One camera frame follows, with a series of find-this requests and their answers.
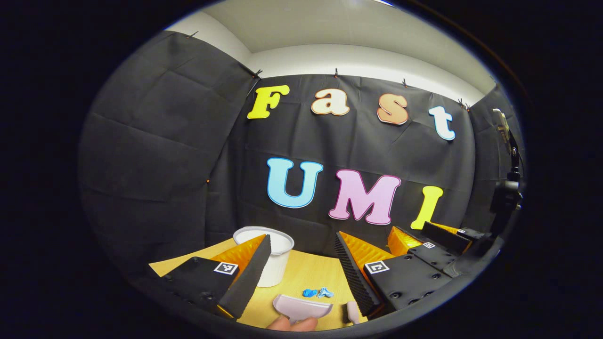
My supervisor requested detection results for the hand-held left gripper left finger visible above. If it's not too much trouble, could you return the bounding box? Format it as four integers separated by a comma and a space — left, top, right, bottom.
151, 234, 273, 321

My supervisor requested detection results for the white garbage bin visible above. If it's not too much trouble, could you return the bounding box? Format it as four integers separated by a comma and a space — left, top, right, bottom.
233, 226, 295, 288

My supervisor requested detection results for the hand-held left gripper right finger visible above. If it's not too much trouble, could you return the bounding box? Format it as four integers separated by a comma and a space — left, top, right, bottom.
334, 231, 454, 318

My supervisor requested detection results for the pale purple dustpan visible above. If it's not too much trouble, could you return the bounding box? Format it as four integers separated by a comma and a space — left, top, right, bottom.
273, 294, 334, 324

